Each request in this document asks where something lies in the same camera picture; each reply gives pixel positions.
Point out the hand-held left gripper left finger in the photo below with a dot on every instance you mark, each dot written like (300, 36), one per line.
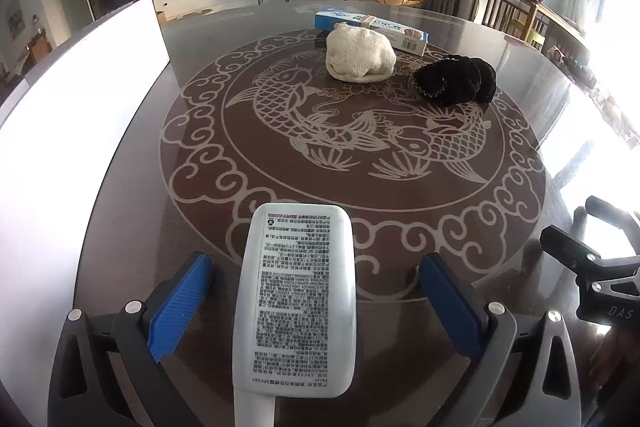
(180, 307)

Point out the framed wall painting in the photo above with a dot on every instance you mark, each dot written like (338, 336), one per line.
(15, 18)

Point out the person's right hand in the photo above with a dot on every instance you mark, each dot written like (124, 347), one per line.
(612, 352)

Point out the patterned brown desktop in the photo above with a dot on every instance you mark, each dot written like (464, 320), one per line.
(380, 227)

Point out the small black velvet scrunchie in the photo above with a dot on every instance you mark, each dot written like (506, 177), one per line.
(460, 79)

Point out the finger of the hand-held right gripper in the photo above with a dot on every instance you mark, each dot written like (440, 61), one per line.
(570, 249)
(612, 212)

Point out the blue and white carton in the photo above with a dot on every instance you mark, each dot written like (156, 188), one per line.
(395, 32)

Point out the white squeeze tube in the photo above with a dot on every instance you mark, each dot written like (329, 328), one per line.
(300, 297)

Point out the cream knitted pouch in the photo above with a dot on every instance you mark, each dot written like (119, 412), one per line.
(357, 54)

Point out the dark wooden dining chair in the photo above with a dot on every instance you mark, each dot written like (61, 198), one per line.
(500, 7)

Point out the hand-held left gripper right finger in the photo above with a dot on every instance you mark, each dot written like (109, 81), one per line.
(447, 307)

